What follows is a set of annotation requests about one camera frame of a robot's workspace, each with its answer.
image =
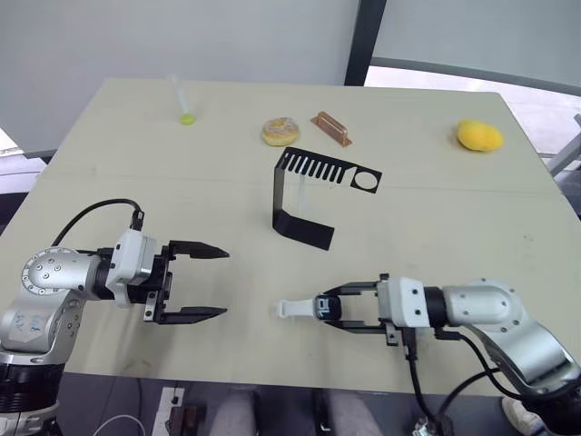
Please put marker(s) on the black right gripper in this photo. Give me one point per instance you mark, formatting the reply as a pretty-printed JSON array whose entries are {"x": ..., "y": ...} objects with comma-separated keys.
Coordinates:
[{"x": 395, "y": 335}]

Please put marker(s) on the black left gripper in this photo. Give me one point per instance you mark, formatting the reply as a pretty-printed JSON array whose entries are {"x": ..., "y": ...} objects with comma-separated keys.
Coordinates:
[{"x": 161, "y": 277}]

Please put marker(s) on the yellow mango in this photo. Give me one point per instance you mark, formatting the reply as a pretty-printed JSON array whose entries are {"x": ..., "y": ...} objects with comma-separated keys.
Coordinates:
[{"x": 480, "y": 135}]

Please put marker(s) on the white shoe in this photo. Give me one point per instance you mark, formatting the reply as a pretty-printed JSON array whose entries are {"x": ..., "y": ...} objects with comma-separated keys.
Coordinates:
[{"x": 519, "y": 415}]

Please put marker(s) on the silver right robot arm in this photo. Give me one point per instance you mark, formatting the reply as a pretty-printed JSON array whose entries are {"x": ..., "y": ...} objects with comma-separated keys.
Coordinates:
[{"x": 490, "y": 309}]

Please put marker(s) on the white power strip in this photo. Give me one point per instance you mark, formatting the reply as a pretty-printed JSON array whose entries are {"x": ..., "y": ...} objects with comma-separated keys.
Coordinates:
[{"x": 167, "y": 409}]

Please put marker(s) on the grey chair frame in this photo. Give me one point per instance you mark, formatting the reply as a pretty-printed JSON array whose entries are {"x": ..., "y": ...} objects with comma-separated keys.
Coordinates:
[{"x": 566, "y": 154}]

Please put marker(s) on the clear syringe with green tip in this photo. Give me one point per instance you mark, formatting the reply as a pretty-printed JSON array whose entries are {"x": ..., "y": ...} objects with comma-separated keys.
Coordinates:
[{"x": 184, "y": 102}]

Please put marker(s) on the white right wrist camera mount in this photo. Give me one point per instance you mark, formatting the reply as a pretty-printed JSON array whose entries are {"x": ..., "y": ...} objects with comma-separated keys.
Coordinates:
[{"x": 404, "y": 302}]

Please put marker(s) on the dark window frame post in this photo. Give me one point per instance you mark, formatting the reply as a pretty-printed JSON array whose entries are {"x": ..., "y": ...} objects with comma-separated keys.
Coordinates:
[{"x": 363, "y": 41}]

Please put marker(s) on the black watch body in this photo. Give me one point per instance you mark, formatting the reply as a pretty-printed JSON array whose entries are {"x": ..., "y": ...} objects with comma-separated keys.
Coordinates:
[{"x": 329, "y": 308}]

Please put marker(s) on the brown floor object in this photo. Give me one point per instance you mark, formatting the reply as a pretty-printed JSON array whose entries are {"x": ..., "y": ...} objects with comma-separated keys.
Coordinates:
[{"x": 186, "y": 422}]

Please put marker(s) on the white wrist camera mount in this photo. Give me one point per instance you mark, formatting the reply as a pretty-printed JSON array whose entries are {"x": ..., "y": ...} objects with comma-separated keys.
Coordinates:
[
  {"x": 404, "y": 302},
  {"x": 131, "y": 259}
]

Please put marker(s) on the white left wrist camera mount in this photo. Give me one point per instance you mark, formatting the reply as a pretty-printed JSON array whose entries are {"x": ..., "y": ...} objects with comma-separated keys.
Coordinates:
[{"x": 131, "y": 259}]

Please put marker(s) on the copper rectangular block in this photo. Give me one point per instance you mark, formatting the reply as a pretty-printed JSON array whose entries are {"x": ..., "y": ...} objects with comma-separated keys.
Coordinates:
[{"x": 331, "y": 128}]

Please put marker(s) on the black bent watch stand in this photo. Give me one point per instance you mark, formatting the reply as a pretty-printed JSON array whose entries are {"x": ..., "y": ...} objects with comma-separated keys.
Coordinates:
[{"x": 278, "y": 200}]

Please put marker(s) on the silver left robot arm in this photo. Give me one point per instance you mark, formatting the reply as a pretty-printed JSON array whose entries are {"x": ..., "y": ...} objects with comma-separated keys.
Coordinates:
[{"x": 50, "y": 272}]

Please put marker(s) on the sprinkled glazed donut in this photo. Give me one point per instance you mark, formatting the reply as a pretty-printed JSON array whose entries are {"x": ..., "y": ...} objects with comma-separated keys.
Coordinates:
[{"x": 281, "y": 131}]

